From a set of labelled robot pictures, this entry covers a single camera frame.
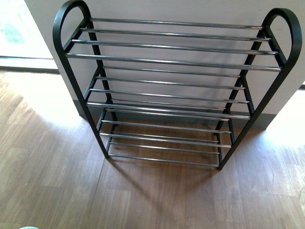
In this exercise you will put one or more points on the black metal shoe rack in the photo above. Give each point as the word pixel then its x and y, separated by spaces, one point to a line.
pixel 173 91

